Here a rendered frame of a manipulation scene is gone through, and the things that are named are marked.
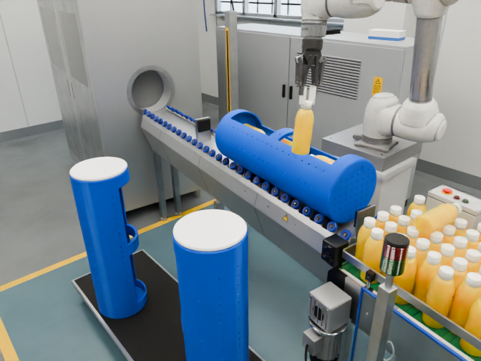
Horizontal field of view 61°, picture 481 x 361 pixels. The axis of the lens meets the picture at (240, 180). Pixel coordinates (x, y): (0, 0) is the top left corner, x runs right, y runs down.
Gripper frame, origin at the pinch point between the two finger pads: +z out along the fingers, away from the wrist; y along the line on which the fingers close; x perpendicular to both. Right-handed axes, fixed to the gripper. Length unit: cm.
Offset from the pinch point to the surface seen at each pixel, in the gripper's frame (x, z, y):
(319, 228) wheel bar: 4, 55, -10
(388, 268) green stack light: 59, 37, 17
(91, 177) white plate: -73, 46, 66
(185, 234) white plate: -5, 50, 47
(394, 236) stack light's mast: 58, 29, 15
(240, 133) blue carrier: -54, 26, -3
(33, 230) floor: -235, 139, 88
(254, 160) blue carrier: -38, 36, -2
